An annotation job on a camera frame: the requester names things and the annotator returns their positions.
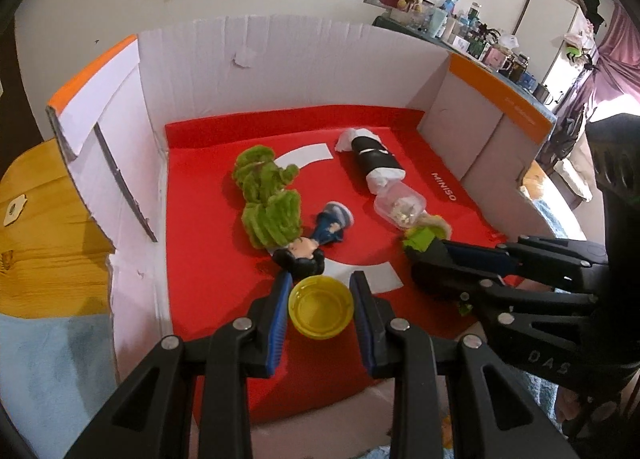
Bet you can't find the cardboard box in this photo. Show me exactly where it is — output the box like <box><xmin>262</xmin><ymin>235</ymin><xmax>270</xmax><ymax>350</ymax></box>
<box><xmin>46</xmin><ymin>14</ymin><xmax>586</xmax><ymax>445</ymax></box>

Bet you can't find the green and yellow small toy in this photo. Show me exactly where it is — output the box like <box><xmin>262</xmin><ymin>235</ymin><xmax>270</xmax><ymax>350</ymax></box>
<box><xmin>410</xmin><ymin>215</ymin><xmax>451</xmax><ymax>240</ymax></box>

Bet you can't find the black and white wrapped roll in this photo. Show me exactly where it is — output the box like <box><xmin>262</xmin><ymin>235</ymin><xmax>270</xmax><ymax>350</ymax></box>
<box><xmin>334</xmin><ymin>126</ymin><xmax>405</xmax><ymax>194</ymax></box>

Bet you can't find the dark side table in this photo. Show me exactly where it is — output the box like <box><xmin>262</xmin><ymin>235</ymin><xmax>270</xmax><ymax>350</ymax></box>
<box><xmin>372</xmin><ymin>14</ymin><xmax>561</xmax><ymax>112</ymax></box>

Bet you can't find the clear plastic container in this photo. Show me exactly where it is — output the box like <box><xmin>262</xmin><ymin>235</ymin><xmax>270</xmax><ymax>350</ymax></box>
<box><xmin>374</xmin><ymin>188</ymin><xmax>427</xmax><ymax>230</ymax></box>

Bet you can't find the small wooden tag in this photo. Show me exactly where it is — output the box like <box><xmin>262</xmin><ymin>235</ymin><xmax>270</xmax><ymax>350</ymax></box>
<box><xmin>2</xmin><ymin>195</ymin><xmax>28</xmax><ymax>227</ymax></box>

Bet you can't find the white cabinet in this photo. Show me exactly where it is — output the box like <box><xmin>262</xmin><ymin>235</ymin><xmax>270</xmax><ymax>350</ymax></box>
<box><xmin>512</xmin><ymin>0</ymin><xmax>583</xmax><ymax>104</ymax></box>

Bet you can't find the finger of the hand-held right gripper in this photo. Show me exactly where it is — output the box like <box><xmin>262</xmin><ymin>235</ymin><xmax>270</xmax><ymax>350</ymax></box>
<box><xmin>439</xmin><ymin>235</ymin><xmax>608</xmax><ymax>286</ymax></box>
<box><xmin>410</xmin><ymin>243</ymin><xmax>599</xmax><ymax>324</ymax></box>

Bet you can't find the blue towel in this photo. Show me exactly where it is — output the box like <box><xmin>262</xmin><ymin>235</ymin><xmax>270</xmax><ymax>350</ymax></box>
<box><xmin>0</xmin><ymin>311</ymin><xmax>121</xmax><ymax>459</ymax></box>

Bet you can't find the green plush toy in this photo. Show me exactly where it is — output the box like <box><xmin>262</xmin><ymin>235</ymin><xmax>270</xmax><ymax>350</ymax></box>
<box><xmin>232</xmin><ymin>144</ymin><xmax>300</xmax><ymax>202</ymax></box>
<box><xmin>241</xmin><ymin>189</ymin><xmax>303</xmax><ymax>250</ymax></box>

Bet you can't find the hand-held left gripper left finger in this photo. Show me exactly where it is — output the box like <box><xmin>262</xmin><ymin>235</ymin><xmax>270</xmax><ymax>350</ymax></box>
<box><xmin>65</xmin><ymin>271</ymin><xmax>294</xmax><ymax>459</ymax></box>

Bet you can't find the yellow round container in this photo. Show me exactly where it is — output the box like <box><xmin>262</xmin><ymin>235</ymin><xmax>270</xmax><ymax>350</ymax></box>
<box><xmin>289</xmin><ymin>275</ymin><xmax>355</xmax><ymax>340</ymax></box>

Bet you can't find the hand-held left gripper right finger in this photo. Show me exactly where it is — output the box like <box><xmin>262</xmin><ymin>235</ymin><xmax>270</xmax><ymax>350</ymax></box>
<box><xmin>348</xmin><ymin>270</ymin><xmax>578</xmax><ymax>459</ymax></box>

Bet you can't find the black-haired figurine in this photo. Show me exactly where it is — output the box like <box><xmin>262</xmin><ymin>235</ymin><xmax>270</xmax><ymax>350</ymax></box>
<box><xmin>270</xmin><ymin>201</ymin><xmax>355</xmax><ymax>280</ymax></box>

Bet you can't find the red paper bag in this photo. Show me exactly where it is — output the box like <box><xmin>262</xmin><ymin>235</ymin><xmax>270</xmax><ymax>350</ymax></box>
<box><xmin>165</xmin><ymin>109</ymin><xmax>506</xmax><ymax>425</ymax></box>

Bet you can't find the cluttered shelf of bottles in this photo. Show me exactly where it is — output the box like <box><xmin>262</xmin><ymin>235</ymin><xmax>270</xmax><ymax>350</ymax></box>
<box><xmin>390</xmin><ymin>0</ymin><xmax>556</xmax><ymax>104</ymax></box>

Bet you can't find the purple curtain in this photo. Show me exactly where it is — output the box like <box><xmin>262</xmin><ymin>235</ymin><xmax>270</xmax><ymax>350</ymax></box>
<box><xmin>555</xmin><ymin>4</ymin><xmax>640</xmax><ymax>140</ymax></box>

